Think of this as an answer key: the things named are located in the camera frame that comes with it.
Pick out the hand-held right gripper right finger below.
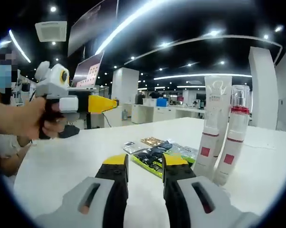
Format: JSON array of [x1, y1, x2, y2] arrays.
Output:
[[162, 153, 261, 228]]

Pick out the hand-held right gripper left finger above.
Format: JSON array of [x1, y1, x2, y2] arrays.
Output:
[[35, 153, 129, 228]]

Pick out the small white skincare sachet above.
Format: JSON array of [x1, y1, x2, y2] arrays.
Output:
[[123, 141, 143, 153]]

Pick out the small white skincare pump bottle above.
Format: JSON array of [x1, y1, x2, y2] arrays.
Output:
[[213, 116, 246, 186], [192, 114, 221, 177]]

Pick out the gold skincare sachet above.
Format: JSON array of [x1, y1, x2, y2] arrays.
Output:
[[140, 136, 163, 148]]

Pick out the white skincare tube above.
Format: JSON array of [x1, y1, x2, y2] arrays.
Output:
[[203, 75, 233, 159]]

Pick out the person's left hand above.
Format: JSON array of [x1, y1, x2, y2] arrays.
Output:
[[26, 96, 67, 141]]

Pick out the white square pillar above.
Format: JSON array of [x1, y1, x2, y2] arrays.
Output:
[[111, 67, 141, 105], [248, 46, 279, 131]]

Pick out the large display screen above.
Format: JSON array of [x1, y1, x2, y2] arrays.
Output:
[[71, 50, 105, 89]]

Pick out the black pouch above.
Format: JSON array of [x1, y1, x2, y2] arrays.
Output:
[[58, 124, 81, 139]]

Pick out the ceiling air conditioner unit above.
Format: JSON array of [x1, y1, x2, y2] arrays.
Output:
[[34, 20, 68, 43]]

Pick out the dark hanging banner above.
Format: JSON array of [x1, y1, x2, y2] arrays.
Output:
[[67, 0, 120, 57]]

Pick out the light beige clothing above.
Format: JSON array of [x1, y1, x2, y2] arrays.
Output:
[[0, 134, 33, 178]]

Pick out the long ceiling light strip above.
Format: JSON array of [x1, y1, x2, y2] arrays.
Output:
[[95, 0, 176, 55]]

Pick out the grey door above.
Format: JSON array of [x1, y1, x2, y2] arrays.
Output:
[[277, 96, 286, 131]]

